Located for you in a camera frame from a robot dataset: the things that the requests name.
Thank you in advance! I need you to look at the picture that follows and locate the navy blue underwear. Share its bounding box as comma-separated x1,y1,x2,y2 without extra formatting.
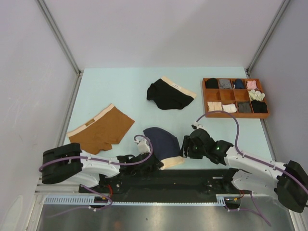
143,127,184,170

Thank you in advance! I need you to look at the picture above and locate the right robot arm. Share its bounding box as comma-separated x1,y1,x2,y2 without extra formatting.
180,128,308,213

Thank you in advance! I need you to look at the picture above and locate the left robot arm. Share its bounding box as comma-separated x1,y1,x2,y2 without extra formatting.
39,143,163,193

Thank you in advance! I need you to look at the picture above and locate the black underwear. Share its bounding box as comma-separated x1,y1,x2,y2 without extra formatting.
146,76,197,110

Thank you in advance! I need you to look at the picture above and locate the brown boxer underwear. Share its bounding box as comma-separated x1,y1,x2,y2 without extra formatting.
67,104,134,154

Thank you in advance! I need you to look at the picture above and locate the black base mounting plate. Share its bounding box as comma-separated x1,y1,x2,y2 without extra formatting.
92,169,240,202

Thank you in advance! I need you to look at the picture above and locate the rolled beige garment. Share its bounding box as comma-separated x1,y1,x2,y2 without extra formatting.
207,102,223,112

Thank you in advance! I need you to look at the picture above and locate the rolled white garment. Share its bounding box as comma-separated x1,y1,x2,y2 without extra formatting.
222,103,237,113

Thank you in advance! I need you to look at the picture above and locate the wooden compartment tray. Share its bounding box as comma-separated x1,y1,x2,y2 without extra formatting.
202,78,270,119

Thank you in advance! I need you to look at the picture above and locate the rolled dark grey garment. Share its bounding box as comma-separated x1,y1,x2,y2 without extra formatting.
237,102,252,113

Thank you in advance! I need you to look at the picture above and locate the rolled black garment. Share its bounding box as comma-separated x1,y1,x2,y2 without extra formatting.
251,100,268,113
205,78,219,89

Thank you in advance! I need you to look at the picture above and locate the rolled grey striped garment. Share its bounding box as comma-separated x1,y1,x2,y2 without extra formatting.
218,78,232,89

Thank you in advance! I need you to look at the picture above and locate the rolled black garment front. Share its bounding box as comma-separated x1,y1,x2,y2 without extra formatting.
251,100,268,113

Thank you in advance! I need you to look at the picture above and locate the rolled navy garment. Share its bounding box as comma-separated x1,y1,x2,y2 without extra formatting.
233,79,245,89

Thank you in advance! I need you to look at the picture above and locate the rolled cream garment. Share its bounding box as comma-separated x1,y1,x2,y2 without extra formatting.
248,90,265,102

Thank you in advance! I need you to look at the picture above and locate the rolled pink garment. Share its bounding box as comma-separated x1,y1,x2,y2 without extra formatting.
246,80,258,90

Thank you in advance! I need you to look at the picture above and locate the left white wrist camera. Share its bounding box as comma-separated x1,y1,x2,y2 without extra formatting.
134,139,151,154

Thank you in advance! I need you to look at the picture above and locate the white slotted cable duct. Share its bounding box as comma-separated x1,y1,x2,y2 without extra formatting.
44,195,232,207

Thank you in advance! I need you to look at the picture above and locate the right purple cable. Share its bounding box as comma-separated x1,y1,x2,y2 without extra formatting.
193,110,308,227

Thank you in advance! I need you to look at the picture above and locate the left aluminium frame post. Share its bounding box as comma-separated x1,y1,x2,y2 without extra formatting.
36,0,84,75

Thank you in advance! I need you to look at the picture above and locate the aluminium frame post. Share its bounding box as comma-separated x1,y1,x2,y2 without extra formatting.
245,0,292,77
36,0,84,75

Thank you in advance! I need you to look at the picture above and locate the right aluminium frame post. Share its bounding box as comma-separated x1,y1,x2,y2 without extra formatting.
245,0,292,77

